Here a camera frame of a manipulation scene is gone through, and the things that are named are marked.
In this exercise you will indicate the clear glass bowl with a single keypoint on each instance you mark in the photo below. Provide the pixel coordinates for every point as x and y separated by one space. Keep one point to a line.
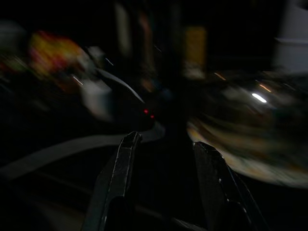
240 113

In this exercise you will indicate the yellow package box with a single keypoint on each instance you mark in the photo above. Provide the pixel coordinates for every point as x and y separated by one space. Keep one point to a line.
196 48

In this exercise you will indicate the white tiered kitchen appliance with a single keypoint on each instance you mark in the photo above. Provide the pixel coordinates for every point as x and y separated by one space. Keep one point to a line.
293 36

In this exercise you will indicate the white fruit patterned plate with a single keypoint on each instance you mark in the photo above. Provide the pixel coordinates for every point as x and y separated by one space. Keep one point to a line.
252 166

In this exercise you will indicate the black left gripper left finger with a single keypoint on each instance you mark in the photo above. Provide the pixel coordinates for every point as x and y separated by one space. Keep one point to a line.
113 183

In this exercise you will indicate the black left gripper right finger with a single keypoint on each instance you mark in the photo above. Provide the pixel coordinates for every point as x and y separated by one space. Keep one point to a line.
216 187

